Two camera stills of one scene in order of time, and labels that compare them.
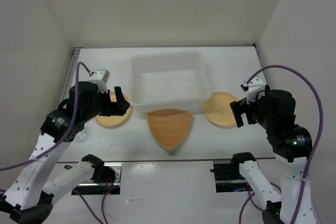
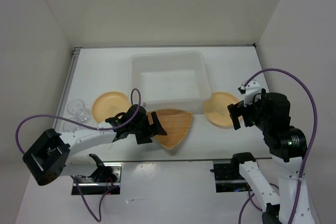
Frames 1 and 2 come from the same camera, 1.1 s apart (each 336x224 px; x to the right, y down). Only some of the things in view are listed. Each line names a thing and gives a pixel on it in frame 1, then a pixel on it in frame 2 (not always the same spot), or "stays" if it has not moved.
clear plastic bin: [169, 80] stays
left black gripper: [118, 107] to [155, 128]
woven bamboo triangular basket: [170, 126] stays
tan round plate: [218, 109] stays
